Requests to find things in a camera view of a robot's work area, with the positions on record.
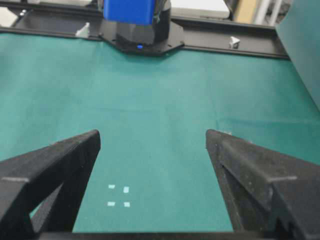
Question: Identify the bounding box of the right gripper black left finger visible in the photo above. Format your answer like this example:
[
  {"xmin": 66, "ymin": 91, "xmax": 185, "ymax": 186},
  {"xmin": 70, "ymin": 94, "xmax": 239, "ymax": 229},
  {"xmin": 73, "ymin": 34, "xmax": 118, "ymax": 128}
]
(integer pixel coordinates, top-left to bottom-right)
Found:
[{"xmin": 0, "ymin": 129, "xmax": 101, "ymax": 235}]

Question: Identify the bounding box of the green table cloth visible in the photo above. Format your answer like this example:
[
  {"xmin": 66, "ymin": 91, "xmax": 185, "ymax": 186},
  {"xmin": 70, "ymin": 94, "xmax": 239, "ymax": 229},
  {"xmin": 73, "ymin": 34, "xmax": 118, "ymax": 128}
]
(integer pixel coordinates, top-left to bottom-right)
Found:
[{"xmin": 0, "ymin": 33, "xmax": 320, "ymax": 233}]

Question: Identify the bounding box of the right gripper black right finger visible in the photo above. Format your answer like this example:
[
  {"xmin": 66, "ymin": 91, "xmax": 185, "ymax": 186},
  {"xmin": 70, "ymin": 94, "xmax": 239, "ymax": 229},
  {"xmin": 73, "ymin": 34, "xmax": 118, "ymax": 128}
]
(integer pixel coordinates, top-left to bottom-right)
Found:
[{"xmin": 205, "ymin": 129, "xmax": 320, "ymax": 240}]

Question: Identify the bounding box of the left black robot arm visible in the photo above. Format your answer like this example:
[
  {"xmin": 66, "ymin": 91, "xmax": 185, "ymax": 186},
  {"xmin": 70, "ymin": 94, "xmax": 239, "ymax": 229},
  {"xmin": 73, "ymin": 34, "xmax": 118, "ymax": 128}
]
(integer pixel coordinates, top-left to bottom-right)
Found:
[{"xmin": 116, "ymin": 0, "xmax": 172, "ymax": 45}]

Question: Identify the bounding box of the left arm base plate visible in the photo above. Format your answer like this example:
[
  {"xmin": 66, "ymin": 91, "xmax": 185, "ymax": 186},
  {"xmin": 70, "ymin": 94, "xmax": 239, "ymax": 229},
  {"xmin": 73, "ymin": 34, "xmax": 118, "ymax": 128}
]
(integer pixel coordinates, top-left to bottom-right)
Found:
[{"xmin": 99, "ymin": 20, "xmax": 185, "ymax": 56}]

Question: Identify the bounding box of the black frame rail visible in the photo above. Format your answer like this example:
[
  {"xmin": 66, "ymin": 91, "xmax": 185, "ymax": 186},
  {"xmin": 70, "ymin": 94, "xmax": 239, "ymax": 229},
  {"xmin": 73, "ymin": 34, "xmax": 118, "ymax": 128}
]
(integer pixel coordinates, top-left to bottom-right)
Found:
[{"xmin": 0, "ymin": 1, "xmax": 289, "ymax": 60}]

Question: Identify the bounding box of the blue block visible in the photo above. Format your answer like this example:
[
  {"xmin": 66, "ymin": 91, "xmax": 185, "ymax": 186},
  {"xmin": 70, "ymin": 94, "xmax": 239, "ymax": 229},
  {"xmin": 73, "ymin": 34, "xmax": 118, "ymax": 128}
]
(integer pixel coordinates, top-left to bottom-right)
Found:
[{"xmin": 103, "ymin": 0, "xmax": 156, "ymax": 25}]

